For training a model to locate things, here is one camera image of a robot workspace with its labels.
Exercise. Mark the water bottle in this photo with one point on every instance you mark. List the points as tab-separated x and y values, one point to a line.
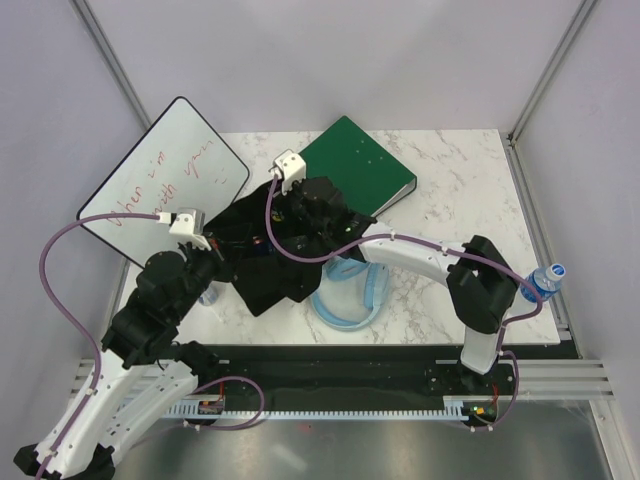
546	281

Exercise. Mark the left corner frame post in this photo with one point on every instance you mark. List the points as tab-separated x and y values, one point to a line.
108	53

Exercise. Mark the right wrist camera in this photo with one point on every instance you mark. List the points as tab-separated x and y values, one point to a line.
288	168

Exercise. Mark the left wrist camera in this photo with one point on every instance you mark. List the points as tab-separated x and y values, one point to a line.
187	226

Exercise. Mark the green ring binder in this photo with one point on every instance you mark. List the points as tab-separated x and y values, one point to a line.
370	178

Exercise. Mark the water bottle near left arm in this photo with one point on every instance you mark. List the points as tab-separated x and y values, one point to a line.
209	296

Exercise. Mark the right corner frame post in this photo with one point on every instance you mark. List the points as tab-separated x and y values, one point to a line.
573	30

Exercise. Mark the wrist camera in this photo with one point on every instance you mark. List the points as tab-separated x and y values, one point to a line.
187	226
288	168

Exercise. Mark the black canvas bag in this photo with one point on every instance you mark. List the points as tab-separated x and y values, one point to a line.
262	276

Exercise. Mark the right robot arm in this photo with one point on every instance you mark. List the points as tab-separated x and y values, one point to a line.
480	283

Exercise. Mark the white cable duct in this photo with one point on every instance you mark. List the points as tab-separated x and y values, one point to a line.
192	409

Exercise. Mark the corner frame post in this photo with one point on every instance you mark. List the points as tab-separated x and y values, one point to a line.
108	53
573	30

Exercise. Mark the white whiteboard red writing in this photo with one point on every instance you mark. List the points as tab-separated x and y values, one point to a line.
180	162

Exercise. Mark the light blue headphones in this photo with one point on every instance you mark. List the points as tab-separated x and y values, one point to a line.
351	294

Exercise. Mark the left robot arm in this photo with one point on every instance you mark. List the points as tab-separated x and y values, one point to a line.
138	374

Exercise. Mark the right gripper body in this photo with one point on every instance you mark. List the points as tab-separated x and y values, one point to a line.
292	206

